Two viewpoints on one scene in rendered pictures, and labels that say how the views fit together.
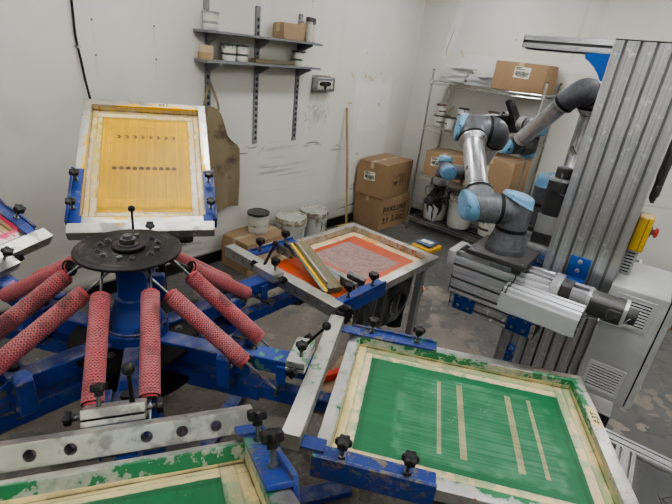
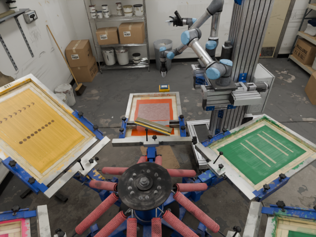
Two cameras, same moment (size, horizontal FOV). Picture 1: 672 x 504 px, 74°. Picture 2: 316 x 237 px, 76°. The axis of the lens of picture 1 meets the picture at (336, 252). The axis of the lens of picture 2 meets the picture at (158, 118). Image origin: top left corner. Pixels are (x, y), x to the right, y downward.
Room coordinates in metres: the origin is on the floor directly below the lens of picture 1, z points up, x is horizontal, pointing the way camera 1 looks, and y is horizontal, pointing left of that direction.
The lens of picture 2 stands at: (0.61, 0.92, 2.28)
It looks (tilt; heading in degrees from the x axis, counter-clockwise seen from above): 39 degrees down; 323
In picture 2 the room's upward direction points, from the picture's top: 4 degrees counter-clockwise
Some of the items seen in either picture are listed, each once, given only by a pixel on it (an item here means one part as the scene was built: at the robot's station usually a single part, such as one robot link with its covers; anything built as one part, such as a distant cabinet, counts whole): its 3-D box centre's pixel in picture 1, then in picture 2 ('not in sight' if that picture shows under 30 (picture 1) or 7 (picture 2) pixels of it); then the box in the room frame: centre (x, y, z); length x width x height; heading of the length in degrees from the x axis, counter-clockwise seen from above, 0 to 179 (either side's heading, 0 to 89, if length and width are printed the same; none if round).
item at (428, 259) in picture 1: (346, 259); (153, 114); (2.00, -0.06, 0.97); 0.79 x 0.58 x 0.04; 141
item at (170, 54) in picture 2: (450, 171); (169, 54); (2.28, -0.54, 1.40); 0.11 x 0.11 x 0.08; 0
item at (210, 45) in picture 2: (548, 188); (210, 47); (2.04, -0.94, 1.42); 0.13 x 0.12 x 0.14; 120
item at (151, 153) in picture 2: (257, 285); (151, 151); (1.57, 0.30, 1.02); 0.17 x 0.06 x 0.05; 141
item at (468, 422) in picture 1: (419, 381); (251, 149); (1.04, -0.28, 1.05); 1.08 x 0.61 x 0.23; 81
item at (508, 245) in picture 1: (507, 238); (223, 78); (1.63, -0.66, 1.31); 0.15 x 0.15 x 0.10
